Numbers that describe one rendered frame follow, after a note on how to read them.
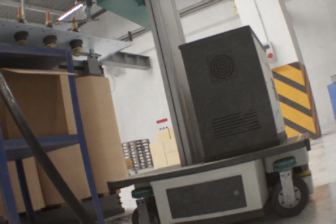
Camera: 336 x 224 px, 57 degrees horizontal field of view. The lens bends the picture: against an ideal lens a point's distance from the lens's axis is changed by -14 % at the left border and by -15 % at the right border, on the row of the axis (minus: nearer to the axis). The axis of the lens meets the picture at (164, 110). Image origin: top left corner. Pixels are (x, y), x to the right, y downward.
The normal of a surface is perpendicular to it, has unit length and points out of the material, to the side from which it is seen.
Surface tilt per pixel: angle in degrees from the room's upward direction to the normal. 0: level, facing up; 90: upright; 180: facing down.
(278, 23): 90
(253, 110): 90
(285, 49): 90
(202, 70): 90
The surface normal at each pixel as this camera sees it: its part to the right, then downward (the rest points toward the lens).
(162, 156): -0.52, 0.00
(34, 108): 0.78, -0.24
